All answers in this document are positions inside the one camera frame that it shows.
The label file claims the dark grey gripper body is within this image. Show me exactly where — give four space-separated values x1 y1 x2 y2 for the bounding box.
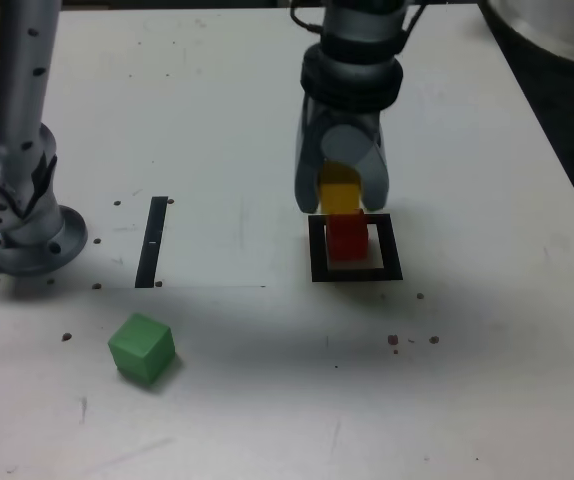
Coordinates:
300 97 386 137

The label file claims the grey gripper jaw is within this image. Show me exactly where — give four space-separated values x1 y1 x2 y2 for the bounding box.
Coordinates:
293 123 329 214
319 123 392 212

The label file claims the yellow cube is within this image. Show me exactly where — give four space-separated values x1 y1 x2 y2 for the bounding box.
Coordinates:
316 160 366 218

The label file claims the red cube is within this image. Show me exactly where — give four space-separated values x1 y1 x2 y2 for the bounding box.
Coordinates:
325 209 371 264

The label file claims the green cube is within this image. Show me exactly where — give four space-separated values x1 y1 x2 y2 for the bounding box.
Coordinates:
107 312 177 388

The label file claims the black tape square outline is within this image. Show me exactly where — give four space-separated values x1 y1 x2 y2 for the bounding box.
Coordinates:
307 213 404 283

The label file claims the black tape strip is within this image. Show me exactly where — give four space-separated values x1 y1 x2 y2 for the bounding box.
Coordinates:
134 196 170 290

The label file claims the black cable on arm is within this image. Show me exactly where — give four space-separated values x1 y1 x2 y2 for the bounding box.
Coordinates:
289 0 329 36

